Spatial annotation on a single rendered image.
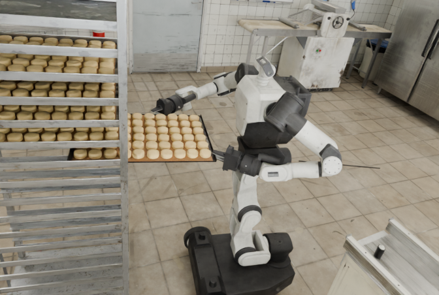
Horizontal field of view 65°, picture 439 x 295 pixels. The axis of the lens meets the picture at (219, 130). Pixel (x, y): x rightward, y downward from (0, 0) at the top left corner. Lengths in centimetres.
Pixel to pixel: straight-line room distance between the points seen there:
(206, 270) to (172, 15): 373
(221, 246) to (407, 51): 419
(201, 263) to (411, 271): 117
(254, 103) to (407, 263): 97
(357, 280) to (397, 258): 22
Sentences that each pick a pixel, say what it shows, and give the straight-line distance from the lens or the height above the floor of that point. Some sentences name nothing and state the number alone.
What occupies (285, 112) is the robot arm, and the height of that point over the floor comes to 139.
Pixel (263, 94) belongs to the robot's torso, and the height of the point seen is 140.
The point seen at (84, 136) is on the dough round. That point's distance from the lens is 141.
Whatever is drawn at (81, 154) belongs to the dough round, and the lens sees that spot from 147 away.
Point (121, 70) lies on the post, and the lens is 121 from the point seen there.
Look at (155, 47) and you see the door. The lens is 521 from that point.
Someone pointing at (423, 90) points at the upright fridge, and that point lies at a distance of 552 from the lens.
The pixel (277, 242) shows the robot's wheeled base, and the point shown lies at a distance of 230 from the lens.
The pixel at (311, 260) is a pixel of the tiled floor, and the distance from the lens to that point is 277.
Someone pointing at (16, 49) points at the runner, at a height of 159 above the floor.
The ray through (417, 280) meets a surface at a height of 84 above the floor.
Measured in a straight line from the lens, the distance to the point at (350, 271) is 173.
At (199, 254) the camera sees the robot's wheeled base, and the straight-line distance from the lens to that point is 233.
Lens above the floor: 199
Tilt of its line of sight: 30 degrees down
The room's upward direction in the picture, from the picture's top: 9 degrees clockwise
